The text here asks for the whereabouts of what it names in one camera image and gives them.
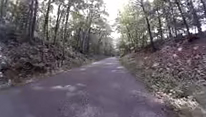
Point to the grey asphalt road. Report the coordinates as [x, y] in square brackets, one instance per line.
[92, 91]

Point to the wood of trees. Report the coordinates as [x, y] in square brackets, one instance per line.
[162, 15]
[56, 20]

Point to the leaf-covered earth bank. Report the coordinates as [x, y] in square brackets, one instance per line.
[178, 64]
[27, 61]

